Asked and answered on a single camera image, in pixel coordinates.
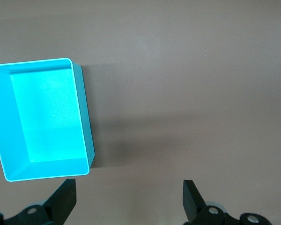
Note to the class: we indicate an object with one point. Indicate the brown table cover sheet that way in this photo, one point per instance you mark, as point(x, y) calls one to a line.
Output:
point(178, 70)

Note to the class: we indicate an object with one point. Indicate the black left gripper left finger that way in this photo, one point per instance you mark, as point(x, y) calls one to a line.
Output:
point(63, 199)

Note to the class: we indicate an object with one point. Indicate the turquoise plastic bin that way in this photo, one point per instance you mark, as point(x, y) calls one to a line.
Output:
point(49, 112)

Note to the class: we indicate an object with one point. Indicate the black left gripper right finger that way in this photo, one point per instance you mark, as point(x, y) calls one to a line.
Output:
point(192, 201)

